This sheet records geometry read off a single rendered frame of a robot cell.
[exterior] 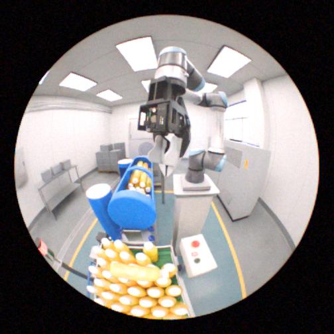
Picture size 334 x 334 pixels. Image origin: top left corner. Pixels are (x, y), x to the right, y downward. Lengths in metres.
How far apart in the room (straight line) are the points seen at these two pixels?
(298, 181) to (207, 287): 2.33
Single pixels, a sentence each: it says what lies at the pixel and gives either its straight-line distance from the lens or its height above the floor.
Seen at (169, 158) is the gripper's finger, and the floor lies 1.47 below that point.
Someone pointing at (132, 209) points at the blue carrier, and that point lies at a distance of 0.55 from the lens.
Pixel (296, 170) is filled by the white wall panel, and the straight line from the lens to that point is 2.56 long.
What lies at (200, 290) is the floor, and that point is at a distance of 1.57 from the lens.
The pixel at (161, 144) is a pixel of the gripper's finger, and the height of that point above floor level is 1.49.
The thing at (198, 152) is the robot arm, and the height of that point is 1.40.
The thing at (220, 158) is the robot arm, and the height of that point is 1.38.
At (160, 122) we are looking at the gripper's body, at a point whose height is 1.53.
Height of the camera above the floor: 1.52
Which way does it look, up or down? 19 degrees down
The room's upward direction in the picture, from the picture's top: straight up
